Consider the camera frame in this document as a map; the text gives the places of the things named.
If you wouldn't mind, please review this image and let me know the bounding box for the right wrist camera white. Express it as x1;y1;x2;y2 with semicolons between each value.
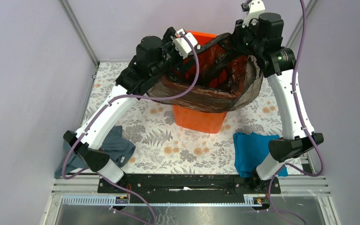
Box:
241;0;265;28

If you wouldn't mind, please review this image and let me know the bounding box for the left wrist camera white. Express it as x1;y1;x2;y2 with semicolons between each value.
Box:
172;29;198;59

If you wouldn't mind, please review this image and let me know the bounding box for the floral patterned mat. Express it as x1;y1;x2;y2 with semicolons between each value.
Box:
81;61;303;175

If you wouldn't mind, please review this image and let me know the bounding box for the bright blue cloth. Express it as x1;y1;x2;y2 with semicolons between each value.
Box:
233;132;288;180

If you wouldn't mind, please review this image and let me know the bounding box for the slotted metal cable duct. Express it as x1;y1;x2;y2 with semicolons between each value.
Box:
61;195;266;208

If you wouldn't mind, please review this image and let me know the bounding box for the black trash bag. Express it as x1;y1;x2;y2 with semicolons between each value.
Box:
161;31;263;113

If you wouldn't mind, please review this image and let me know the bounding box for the orange plastic trash bin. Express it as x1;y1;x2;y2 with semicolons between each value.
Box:
172;31;227;134

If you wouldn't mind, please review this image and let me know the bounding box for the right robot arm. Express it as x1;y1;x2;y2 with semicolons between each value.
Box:
233;12;324;193

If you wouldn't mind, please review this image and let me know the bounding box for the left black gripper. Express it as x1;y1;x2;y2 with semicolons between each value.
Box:
150;27;197;78

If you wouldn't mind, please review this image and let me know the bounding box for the grey-blue cloth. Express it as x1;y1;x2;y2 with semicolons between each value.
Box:
65;126;136;174

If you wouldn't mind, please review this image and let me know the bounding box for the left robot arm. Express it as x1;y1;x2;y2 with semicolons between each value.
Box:
61;27;200;193

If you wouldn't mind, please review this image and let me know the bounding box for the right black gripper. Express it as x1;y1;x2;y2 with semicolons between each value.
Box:
228;17;263;56

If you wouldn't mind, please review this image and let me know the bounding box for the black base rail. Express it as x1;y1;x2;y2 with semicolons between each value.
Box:
97;173;282;204

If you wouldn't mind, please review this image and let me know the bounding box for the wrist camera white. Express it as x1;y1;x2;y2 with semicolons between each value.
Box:
241;0;265;28
172;29;198;59

